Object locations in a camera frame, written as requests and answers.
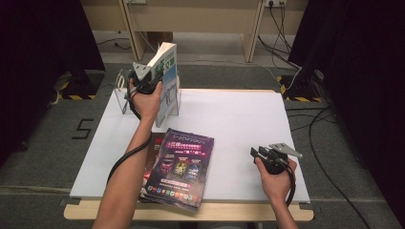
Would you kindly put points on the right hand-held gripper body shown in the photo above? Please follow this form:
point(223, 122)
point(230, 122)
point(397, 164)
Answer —
point(275, 160)

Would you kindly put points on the white wall socket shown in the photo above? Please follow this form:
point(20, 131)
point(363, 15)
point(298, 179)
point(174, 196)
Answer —
point(275, 2)

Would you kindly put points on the person's left hand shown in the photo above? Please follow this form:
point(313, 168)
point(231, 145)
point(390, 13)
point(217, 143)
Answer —
point(146, 103)

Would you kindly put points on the black curtain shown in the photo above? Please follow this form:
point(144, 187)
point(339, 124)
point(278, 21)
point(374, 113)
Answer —
point(366, 79)
point(38, 63)

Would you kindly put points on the beige wooden desk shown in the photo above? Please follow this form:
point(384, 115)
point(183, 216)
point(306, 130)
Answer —
point(197, 16)

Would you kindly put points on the black stand base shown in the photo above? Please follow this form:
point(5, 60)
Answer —
point(82, 82)
point(302, 86)

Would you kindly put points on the dark magazine with red patch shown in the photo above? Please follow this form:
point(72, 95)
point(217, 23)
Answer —
point(156, 141)

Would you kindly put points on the light wooden table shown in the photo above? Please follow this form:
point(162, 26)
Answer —
point(223, 213)

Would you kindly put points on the purple magazine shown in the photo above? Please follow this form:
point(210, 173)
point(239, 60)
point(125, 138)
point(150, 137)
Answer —
point(181, 165)

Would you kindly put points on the clear acrylic magazine rack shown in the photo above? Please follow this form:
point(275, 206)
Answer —
point(122, 101)

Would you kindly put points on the thick white magazine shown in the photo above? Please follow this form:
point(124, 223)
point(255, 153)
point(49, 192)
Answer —
point(168, 63)

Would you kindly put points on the white table cover sheet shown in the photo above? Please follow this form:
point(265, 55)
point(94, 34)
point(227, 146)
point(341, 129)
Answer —
point(235, 127)

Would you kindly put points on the person's right hand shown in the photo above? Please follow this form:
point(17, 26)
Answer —
point(277, 186)

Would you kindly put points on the yellow black hazard tape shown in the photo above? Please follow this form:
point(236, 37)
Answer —
point(76, 97)
point(302, 99)

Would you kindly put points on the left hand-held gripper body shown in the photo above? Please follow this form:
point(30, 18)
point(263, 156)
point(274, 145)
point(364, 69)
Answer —
point(143, 82)

